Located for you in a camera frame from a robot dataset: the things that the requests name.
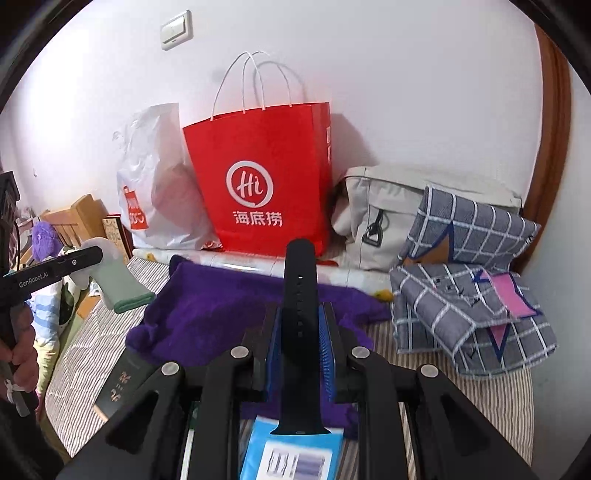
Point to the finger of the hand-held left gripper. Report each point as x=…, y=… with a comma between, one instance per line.
x=76, y=261

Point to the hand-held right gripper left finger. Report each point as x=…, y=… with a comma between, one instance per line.
x=273, y=350

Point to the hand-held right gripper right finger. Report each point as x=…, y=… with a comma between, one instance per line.
x=326, y=350

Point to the white glove green cuff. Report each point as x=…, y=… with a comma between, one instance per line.
x=115, y=281

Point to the person's left hand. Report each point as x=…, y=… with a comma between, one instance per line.
x=21, y=355

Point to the light blue checked cloth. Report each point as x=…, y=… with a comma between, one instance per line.
x=46, y=309

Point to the purple plush toy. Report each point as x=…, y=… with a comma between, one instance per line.
x=46, y=240

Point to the wooden headboard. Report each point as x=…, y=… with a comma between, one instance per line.
x=83, y=214

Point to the ornate red box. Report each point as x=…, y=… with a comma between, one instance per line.
x=114, y=230

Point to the purple fleece cloth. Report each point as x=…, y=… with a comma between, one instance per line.
x=217, y=304

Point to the white printed roll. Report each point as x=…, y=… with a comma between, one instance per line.
x=355, y=277

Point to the blue packet white label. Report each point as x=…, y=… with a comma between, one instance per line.
x=258, y=443

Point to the white plastic bag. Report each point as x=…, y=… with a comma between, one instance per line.
x=157, y=184

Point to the grey checked cloth pink patch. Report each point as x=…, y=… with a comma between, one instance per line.
x=443, y=318

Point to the black booklet gold print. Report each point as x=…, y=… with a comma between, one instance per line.
x=122, y=383

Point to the beige canvas backpack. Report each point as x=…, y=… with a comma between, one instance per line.
x=369, y=198

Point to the grey checked folded cloth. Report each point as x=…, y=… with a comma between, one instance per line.
x=480, y=230

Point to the red paper bag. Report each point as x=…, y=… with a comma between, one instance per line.
x=277, y=152

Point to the white light switch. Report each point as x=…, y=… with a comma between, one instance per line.
x=176, y=30

